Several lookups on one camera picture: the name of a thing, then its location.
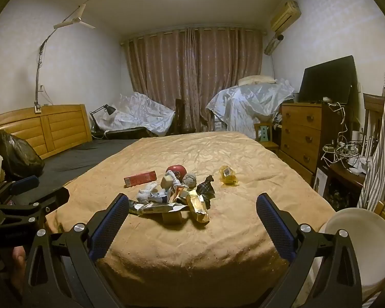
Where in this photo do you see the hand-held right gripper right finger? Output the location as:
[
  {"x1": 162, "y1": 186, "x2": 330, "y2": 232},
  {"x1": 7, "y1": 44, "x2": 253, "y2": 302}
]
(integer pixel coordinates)
[{"x1": 256, "y1": 192, "x2": 363, "y2": 308}]

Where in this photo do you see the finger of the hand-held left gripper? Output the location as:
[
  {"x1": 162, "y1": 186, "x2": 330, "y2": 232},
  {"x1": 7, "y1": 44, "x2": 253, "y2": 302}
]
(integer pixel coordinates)
[
  {"x1": 0, "y1": 186, "x2": 70, "y2": 232},
  {"x1": 0, "y1": 175, "x2": 40, "y2": 204}
]

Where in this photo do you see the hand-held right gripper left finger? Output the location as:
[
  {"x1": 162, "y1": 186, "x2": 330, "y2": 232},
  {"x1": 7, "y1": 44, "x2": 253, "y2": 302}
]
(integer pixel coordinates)
[{"x1": 21, "y1": 193, "x2": 130, "y2": 308}]

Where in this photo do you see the silver printed wrapper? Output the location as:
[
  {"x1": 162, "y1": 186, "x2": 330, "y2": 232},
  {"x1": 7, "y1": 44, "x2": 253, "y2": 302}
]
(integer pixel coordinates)
[{"x1": 128, "y1": 199, "x2": 188, "y2": 215}]

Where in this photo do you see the dark plaid cloth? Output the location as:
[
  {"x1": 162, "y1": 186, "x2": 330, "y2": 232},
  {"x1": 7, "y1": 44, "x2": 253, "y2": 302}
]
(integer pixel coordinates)
[{"x1": 196, "y1": 174, "x2": 216, "y2": 210}]

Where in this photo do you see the white round bin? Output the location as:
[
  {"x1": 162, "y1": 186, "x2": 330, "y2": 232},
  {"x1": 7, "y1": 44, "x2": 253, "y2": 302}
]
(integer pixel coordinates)
[{"x1": 317, "y1": 208, "x2": 385, "y2": 302}]

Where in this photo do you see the grey yarn ball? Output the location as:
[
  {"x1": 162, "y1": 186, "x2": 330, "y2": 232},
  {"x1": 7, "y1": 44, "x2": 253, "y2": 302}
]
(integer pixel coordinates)
[{"x1": 183, "y1": 172, "x2": 198, "y2": 188}]

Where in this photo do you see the person's left hand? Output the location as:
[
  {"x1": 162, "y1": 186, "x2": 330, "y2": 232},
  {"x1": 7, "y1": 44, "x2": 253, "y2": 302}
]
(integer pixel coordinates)
[{"x1": 11, "y1": 245, "x2": 28, "y2": 292}]

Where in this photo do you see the black plastic bag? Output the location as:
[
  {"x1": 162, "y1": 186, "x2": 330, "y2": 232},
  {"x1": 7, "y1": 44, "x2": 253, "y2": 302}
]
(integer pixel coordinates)
[{"x1": 0, "y1": 129, "x2": 46, "y2": 180}]

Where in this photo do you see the dark grey bed sheet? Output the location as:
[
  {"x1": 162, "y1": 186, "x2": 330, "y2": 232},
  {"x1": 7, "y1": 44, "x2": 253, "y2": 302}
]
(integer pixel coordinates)
[{"x1": 19, "y1": 138, "x2": 141, "y2": 206}]

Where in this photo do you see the red box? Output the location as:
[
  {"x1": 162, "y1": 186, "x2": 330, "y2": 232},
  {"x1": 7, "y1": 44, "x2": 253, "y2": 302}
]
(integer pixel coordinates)
[{"x1": 123, "y1": 171, "x2": 158, "y2": 187}]

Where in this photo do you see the white printed paper packet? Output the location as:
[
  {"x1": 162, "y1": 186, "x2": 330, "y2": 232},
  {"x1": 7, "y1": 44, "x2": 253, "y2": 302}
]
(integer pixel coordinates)
[{"x1": 149, "y1": 188, "x2": 174, "y2": 204}]

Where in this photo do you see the brown cardboard box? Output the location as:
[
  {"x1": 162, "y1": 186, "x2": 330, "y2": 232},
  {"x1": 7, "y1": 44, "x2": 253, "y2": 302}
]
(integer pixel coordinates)
[{"x1": 163, "y1": 211, "x2": 183, "y2": 226}]

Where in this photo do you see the wooden headboard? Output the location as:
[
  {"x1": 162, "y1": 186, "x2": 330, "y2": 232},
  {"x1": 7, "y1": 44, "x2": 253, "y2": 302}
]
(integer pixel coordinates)
[{"x1": 0, "y1": 103, "x2": 93, "y2": 161}]

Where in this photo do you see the yellow plastic wrapper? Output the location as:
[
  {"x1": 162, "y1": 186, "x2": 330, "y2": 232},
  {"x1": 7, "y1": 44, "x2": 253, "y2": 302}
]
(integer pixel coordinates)
[{"x1": 219, "y1": 165, "x2": 239, "y2": 187}]

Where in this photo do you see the bed with tan cover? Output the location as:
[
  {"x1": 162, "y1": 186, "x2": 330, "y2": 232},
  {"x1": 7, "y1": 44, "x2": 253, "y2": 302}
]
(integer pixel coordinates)
[{"x1": 45, "y1": 131, "x2": 337, "y2": 299}]

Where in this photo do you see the beige paper wrapper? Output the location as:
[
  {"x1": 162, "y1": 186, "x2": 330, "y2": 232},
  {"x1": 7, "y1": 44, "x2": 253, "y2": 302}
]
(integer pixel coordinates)
[{"x1": 160, "y1": 171, "x2": 180, "y2": 196}]

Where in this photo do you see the dark side table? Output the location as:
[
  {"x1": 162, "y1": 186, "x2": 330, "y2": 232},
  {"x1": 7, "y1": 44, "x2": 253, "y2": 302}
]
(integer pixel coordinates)
[{"x1": 314, "y1": 160, "x2": 369, "y2": 209}]

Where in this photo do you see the gold foil package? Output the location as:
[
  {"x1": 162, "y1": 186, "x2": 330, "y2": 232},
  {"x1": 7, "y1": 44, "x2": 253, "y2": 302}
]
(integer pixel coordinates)
[{"x1": 186, "y1": 190, "x2": 210, "y2": 225}]

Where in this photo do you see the red apple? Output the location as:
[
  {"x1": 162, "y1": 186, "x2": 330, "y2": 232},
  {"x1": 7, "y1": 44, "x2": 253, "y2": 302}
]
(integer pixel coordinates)
[{"x1": 166, "y1": 164, "x2": 187, "y2": 180}]

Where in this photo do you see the small wooden chair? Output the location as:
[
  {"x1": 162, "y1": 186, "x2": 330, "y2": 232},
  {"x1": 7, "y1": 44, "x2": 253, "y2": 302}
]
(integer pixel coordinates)
[{"x1": 254, "y1": 122, "x2": 280, "y2": 155}]

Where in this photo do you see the wooden dresser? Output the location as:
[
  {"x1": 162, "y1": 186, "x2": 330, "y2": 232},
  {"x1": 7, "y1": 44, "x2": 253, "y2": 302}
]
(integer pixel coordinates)
[{"x1": 281, "y1": 101, "x2": 353, "y2": 175}]

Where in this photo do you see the black desk lamp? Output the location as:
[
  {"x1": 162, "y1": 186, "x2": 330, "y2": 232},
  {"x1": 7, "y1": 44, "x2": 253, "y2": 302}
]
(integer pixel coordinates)
[{"x1": 90, "y1": 104, "x2": 117, "y2": 138}]

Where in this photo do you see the low plastic-sheet covered furniture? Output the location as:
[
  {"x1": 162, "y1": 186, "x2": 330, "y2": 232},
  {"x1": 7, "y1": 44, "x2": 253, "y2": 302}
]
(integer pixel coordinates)
[{"x1": 91, "y1": 91, "x2": 176, "y2": 138}]

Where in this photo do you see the white router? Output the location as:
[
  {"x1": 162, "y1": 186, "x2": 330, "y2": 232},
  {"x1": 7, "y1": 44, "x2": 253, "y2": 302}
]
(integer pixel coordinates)
[{"x1": 361, "y1": 135, "x2": 377, "y2": 167}]

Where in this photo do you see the tall plastic-sheet covered furniture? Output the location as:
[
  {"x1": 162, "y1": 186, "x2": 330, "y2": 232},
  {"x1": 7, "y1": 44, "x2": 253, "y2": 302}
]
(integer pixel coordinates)
[{"x1": 206, "y1": 82, "x2": 295, "y2": 132}]

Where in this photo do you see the striped cloth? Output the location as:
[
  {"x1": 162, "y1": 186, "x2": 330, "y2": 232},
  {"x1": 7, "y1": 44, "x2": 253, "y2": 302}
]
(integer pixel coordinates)
[{"x1": 358, "y1": 27, "x2": 385, "y2": 212}]

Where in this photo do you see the beige pillow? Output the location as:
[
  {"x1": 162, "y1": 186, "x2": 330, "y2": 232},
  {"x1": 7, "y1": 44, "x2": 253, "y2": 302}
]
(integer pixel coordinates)
[{"x1": 237, "y1": 75, "x2": 276, "y2": 86}]

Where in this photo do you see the brown slatted wooden chair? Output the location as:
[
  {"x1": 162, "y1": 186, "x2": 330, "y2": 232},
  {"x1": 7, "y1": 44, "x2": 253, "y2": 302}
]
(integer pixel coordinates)
[{"x1": 362, "y1": 93, "x2": 385, "y2": 142}]

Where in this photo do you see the black monitor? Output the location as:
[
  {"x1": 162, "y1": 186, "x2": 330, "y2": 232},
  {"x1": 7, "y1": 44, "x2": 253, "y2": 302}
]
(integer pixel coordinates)
[{"x1": 298, "y1": 55, "x2": 356, "y2": 105}]

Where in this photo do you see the white fan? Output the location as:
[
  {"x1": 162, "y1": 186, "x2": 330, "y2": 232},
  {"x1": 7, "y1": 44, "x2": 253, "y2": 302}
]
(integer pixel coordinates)
[{"x1": 53, "y1": 0, "x2": 96, "y2": 30}]

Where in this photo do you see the brown curtain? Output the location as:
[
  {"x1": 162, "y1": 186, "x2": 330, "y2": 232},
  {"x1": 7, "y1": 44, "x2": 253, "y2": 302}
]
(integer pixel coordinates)
[{"x1": 123, "y1": 27, "x2": 264, "y2": 133}]

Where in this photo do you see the beige pipe cover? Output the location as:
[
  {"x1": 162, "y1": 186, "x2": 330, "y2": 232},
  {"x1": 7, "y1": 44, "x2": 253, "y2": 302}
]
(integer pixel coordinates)
[{"x1": 264, "y1": 35, "x2": 281, "y2": 55}]

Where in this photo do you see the beige air conditioner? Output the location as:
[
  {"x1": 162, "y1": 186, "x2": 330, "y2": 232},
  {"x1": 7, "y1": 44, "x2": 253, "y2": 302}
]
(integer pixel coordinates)
[{"x1": 269, "y1": 1, "x2": 302, "y2": 32}]

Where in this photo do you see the tangle of white cables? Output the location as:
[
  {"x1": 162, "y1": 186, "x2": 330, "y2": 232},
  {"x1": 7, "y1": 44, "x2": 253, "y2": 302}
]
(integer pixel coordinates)
[{"x1": 321, "y1": 103, "x2": 373, "y2": 174}]

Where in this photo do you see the grey cable conduit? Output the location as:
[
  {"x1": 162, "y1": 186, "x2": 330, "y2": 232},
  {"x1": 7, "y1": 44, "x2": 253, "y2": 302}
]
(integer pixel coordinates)
[{"x1": 34, "y1": 27, "x2": 57, "y2": 110}]

